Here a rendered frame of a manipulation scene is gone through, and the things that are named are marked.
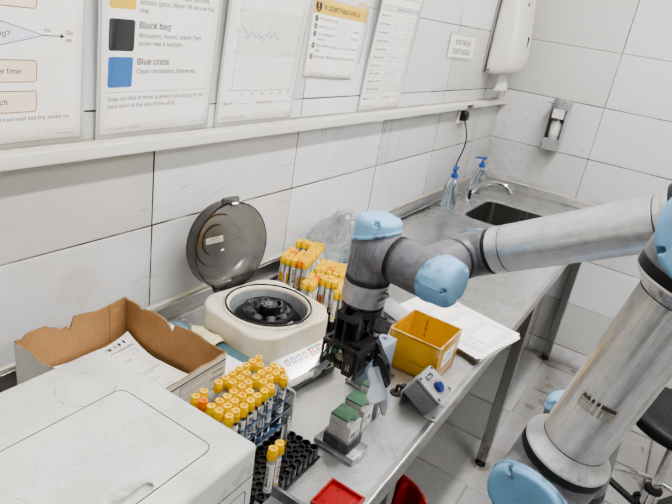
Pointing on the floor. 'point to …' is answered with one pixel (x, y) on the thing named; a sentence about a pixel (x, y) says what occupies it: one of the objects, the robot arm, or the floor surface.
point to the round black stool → (652, 423)
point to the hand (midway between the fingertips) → (349, 395)
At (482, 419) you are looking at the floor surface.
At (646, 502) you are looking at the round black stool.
